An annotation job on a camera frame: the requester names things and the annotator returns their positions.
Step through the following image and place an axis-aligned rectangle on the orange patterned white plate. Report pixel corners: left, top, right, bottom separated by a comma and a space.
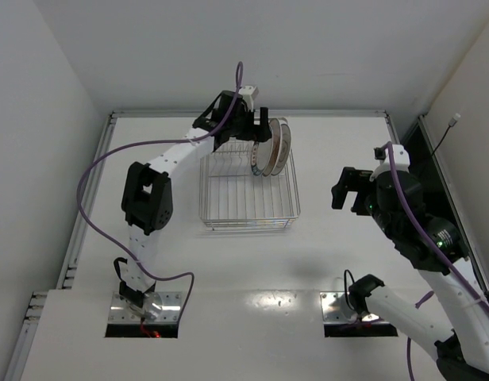
262, 118, 283, 177

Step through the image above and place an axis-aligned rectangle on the black line patterned plate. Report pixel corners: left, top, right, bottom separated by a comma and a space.
271, 123, 291, 175

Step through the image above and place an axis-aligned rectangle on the metal wire dish rack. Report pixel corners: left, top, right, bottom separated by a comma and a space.
199, 139, 301, 231

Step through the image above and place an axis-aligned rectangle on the green rimmed white plate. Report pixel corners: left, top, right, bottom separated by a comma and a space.
251, 140, 272, 176

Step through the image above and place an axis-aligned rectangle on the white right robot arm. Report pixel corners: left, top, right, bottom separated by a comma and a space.
331, 142, 489, 380

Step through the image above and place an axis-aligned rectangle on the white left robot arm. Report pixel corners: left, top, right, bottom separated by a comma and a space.
116, 85, 271, 310

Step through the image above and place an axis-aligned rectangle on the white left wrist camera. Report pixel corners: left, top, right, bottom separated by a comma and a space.
239, 85, 259, 111

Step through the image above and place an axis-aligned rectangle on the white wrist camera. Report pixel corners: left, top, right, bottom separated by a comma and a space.
372, 142, 410, 179
239, 85, 259, 111

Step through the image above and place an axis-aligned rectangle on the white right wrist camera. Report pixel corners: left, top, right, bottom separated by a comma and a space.
372, 142, 410, 179

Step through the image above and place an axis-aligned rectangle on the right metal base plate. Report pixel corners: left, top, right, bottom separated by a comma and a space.
319, 291, 388, 325

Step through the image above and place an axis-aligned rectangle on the metal base plate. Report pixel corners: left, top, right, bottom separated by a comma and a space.
319, 291, 388, 325
107, 292, 183, 325

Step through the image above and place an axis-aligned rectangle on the black wall cable white plug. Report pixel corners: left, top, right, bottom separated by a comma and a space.
429, 113, 461, 158

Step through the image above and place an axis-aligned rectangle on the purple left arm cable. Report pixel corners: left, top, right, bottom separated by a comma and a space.
76, 61, 245, 338

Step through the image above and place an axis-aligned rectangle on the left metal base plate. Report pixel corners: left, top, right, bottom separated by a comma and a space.
107, 292, 183, 325

